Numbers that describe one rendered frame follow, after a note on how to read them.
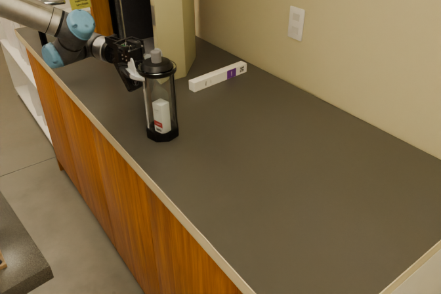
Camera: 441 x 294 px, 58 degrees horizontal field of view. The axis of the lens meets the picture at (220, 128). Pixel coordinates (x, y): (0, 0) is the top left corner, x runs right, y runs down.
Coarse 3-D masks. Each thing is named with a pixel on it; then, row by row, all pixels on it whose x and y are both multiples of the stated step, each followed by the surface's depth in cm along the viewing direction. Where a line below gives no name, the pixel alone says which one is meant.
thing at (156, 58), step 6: (156, 54) 108; (144, 60) 111; (150, 60) 111; (156, 60) 109; (162, 60) 111; (168, 60) 111; (144, 66) 108; (150, 66) 107; (156, 66) 107; (162, 66) 108; (168, 66) 109; (150, 72) 107; (156, 72) 107
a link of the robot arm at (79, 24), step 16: (0, 0) 98; (16, 0) 99; (32, 0) 102; (0, 16) 101; (16, 16) 101; (32, 16) 102; (48, 16) 103; (64, 16) 106; (80, 16) 106; (48, 32) 106; (64, 32) 106; (80, 32) 106; (64, 48) 112; (80, 48) 114
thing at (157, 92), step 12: (144, 72) 107; (168, 72) 108; (144, 84) 111; (156, 84) 109; (168, 84) 110; (144, 96) 114; (156, 96) 111; (168, 96) 112; (156, 108) 113; (168, 108) 114; (156, 120) 115; (168, 120) 116; (156, 132) 118; (168, 132) 118
